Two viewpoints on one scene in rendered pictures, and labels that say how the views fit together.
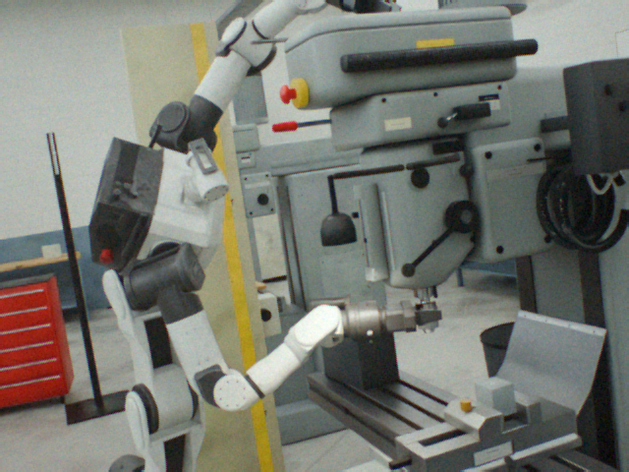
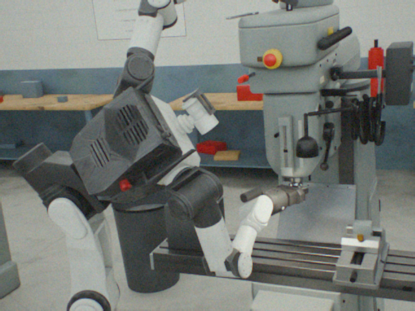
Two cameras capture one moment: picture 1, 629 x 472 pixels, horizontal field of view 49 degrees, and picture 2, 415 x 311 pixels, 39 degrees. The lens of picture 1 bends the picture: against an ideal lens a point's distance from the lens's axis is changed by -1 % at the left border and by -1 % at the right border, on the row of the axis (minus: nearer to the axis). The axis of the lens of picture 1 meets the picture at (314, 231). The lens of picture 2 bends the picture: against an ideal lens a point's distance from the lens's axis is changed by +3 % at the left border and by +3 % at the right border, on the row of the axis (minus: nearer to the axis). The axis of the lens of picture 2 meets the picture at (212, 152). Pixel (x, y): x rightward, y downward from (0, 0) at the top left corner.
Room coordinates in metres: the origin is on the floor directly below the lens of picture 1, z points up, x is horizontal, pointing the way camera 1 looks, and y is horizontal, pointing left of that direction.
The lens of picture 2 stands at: (0.38, 1.45, 1.97)
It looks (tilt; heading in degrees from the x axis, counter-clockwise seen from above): 15 degrees down; 314
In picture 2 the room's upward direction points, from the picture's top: 5 degrees counter-clockwise
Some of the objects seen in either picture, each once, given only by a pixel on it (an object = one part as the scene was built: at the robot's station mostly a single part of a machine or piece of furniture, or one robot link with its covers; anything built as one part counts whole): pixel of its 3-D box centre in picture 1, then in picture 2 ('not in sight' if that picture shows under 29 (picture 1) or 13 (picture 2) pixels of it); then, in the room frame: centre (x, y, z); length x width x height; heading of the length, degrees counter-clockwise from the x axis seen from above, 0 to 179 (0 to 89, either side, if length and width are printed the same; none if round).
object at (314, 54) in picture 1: (399, 59); (291, 34); (1.57, -0.24, 1.81); 0.47 x 0.26 x 0.16; 111
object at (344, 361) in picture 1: (356, 343); (195, 220); (1.97, -0.07, 1.09); 0.22 x 0.12 x 0.20; 27
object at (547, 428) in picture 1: (486, 430); (362, 249); (1.34, -0.28, 1.04); 0.35 x 0.15 x 0.11; 110
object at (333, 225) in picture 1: (337, 227); (307, 146); (1.39, -0.05, 1.48); 0.07 x 0.07 x 0.06
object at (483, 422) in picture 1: (473, 417); (360, 243); (1.33, -0.26, 1.08); 0.12 x 0.06 x 0.04; 20
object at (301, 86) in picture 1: (299, 92); (272, 58); (1.48, -0.01, 1.76); 0.06 x 0.02 x 0.06; 21
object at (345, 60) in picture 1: (443, 54); (335, 37); (1.44, -0.31, 1.79); 0.45 x 0.04 x 0.04; 111
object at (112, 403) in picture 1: (75, 272); not in sight; (5.23, 1.82, 1.06); 0.50 x 0.50 x 2.11; 21
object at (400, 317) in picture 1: (386, 319); (281, 198); (1.57, -0.14, 1.24); 0.13 x 0.12 x 0.10; 177
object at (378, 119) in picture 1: (418, 116); (294, 70); (1.58, -0.27, 1.68); 0.34 x 0.24 x 0.10; 111
